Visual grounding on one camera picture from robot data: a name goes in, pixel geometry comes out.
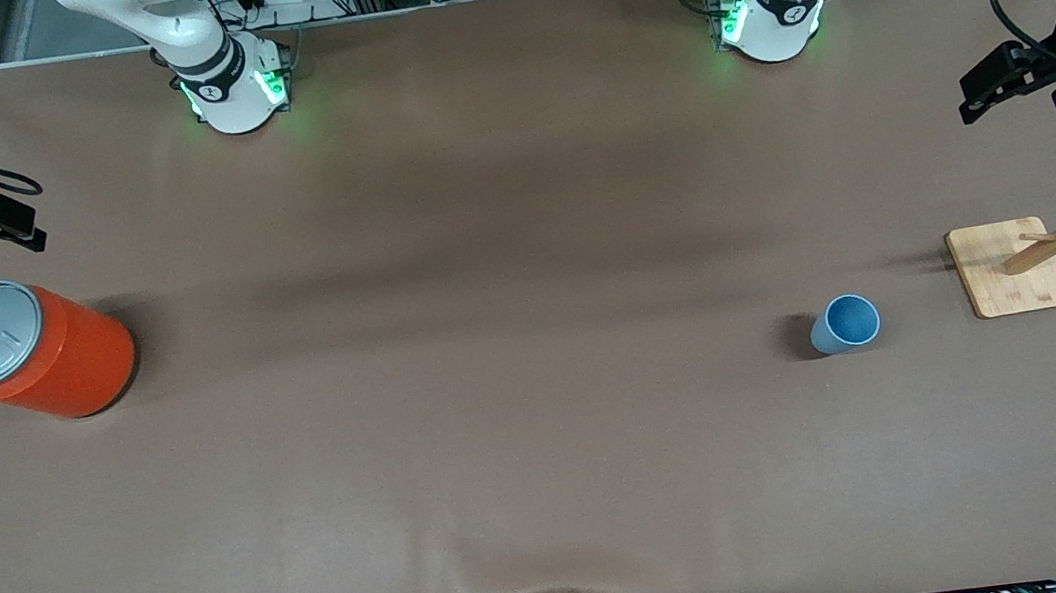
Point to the wooden mug tree stand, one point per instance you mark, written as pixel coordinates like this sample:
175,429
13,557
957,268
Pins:
1009,273

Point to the light blue plastic cup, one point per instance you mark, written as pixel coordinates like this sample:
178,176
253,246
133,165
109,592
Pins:
844,325

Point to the orange can with grey lid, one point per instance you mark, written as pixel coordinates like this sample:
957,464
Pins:
41,351

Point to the brown table cover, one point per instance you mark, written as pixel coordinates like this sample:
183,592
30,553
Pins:
545,435

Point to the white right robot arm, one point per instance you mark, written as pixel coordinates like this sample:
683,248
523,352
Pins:
226,92

